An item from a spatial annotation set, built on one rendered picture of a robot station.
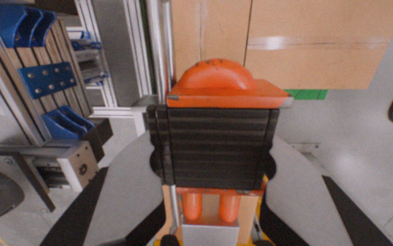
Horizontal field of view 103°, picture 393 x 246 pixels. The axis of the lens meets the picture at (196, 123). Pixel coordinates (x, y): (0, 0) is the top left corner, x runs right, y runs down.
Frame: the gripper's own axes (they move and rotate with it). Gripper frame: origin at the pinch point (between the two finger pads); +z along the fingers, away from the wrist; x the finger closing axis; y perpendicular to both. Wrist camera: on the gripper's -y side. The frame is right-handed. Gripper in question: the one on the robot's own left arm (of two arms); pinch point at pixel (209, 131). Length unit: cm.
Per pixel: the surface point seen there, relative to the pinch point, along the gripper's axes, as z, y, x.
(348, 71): 67, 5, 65
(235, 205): -0.6, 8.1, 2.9
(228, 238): -1.3, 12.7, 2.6
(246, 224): 26, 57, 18
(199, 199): -0.4, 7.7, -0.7
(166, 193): 25.7, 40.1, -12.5
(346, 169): 122, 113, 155
